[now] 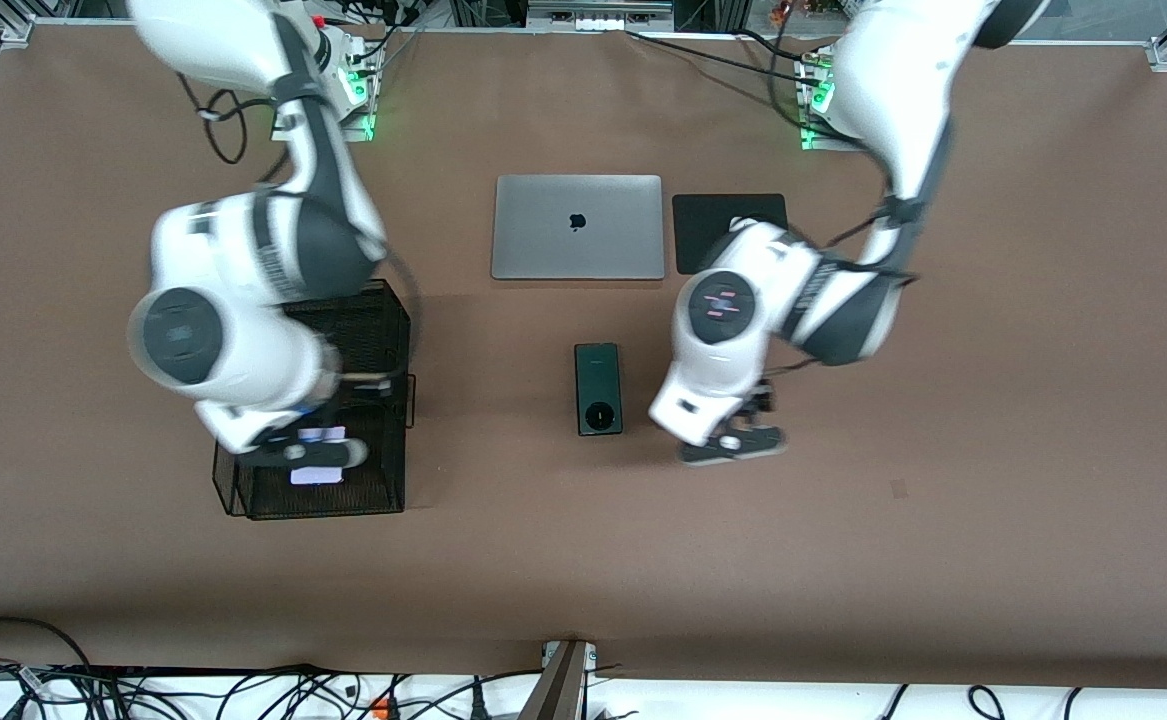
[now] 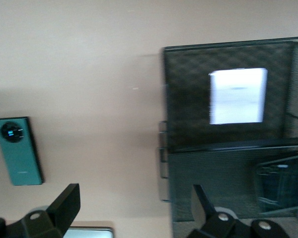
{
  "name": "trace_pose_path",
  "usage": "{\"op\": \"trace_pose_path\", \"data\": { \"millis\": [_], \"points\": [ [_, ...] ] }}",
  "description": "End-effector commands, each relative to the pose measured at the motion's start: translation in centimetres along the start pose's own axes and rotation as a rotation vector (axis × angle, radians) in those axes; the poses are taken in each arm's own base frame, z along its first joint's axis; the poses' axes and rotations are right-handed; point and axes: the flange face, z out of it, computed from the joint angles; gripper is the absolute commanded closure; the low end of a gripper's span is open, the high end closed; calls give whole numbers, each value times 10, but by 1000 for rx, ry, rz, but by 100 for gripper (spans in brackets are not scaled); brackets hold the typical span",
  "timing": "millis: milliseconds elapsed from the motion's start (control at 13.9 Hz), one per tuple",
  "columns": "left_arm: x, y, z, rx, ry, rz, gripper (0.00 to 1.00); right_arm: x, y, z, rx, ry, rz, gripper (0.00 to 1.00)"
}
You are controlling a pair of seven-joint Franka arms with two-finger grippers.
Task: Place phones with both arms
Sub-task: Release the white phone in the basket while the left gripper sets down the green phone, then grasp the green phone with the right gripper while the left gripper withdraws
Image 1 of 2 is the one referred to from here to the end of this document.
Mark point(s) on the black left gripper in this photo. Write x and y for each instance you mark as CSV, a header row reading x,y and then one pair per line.
x,y
758,402

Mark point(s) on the lilac white flip phone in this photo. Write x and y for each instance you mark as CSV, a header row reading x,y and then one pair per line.
x,y
318,476

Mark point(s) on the dark green smartphone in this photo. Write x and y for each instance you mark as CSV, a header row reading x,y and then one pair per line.
x,y
598,375

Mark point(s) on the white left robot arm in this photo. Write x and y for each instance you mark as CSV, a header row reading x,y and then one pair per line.
x,y
733,330

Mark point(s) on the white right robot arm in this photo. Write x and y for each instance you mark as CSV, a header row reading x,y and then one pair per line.
x,y
243,250

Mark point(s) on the black mesh two-tier tray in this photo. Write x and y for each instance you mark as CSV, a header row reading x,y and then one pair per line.
x,y
383,340

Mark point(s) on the black mouse pad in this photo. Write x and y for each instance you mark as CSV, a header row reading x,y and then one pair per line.
x,y
693,240

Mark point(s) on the silver closed laptop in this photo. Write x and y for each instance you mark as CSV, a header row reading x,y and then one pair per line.
x,y
543,240

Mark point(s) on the white power strip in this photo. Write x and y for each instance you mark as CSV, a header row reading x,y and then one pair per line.
x,y
598,20

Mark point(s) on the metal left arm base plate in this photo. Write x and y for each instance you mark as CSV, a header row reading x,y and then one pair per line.
x,y
818,143

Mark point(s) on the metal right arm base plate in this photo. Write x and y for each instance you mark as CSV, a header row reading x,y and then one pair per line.
x,y
363,136

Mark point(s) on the grey metal camera post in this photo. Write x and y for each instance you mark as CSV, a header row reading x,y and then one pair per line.
x,y
558,690

